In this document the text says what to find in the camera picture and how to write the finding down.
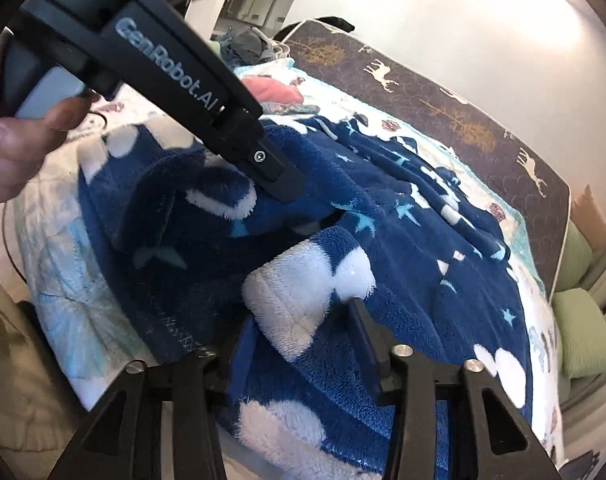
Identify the navy blue fleece garment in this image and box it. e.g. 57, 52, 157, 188
78, 117, 533, 479

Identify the dark clothes pile in basket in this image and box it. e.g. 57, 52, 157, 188
214, 27, 290, 68

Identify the person's left hand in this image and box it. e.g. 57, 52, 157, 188
0, 93, 99, 203

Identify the near green pillow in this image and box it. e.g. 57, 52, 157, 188
552, 288, 606, 379

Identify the green pillow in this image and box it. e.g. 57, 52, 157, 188
552, 288, 606, 379
555, 221, 594, 292

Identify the white seashell print quilt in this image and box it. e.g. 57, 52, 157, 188
13, 60, 565, 463

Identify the folded red pink garment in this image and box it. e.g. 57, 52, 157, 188
241, 76, 304, 105

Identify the far green pillow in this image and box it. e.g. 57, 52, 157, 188
555, 221, 594, 292

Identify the folded floral patterned garment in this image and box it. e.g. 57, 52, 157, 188
261, 102, 320, 116

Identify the beige pillow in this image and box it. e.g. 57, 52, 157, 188
570, 185, 606, 252

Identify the dark deer print mattress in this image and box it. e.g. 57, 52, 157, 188
283, 20, 570, 294

